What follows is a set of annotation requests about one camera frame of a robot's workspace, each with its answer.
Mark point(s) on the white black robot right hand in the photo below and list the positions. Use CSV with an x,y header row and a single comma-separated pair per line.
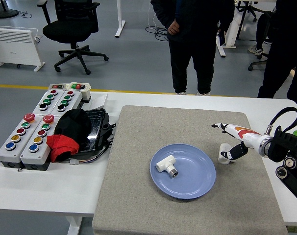
x,y
241,135

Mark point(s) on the large white tee pipe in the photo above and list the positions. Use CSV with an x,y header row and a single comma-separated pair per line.
x,y
222,159

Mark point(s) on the white tee pipe metal thread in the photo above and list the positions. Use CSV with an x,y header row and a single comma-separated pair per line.
x,y
164,164

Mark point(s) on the blue plate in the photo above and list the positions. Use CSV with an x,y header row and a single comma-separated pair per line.
x,y
192,176

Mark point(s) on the black chair base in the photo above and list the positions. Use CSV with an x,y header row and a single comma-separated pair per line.
x,y
257,63
249,9

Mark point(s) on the seated person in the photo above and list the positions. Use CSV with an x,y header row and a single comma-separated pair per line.
x,y
261,29

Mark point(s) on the grey-brown mat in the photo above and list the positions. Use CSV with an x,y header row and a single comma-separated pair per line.
x,y
138,195

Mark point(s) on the person's hand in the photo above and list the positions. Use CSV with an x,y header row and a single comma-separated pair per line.
x,y
173,27

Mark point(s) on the black tray device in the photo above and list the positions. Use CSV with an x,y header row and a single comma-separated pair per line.
x,y
97,127

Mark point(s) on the white paper sheet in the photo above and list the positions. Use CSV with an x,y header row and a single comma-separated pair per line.
x,y
99,100

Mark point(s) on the white desk leg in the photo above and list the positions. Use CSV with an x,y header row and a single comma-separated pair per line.
x,y
120,22

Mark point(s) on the black cloth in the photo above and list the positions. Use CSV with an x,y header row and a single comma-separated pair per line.
x,y
72,124

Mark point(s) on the four-button control box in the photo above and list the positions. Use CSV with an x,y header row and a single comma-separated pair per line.
x,y
73,100
42,100

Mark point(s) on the red cloth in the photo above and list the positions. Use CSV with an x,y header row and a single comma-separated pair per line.
x,y
62,145

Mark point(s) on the white table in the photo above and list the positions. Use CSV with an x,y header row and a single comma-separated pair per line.
x,y
53,191

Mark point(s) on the black office chair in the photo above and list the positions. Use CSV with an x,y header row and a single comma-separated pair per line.
x,y
70,29

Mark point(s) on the five-button control box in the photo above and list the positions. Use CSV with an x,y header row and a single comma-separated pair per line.
x,y
6,154
38,155

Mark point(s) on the white panel heater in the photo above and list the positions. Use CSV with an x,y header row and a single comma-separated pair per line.
x,y
13,46

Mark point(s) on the black round stand base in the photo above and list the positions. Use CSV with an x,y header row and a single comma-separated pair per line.
x,y
5,13

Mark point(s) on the white desk frame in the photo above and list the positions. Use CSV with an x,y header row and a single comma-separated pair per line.
x,y
233,29

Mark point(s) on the white switch box green red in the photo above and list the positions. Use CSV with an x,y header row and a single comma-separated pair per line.
x,y
86,93

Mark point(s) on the small grey switch box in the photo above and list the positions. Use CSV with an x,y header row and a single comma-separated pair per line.
x,y
57,86

